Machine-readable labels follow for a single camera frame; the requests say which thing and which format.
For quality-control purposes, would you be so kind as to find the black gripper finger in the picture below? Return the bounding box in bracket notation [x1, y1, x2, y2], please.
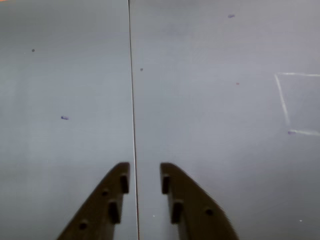
[56, 162, 131, 240]
[160, 162, 241, 240]

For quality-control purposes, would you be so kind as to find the grey mat with chalk square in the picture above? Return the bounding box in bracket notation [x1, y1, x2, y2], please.
[128, 0, 320, 240]

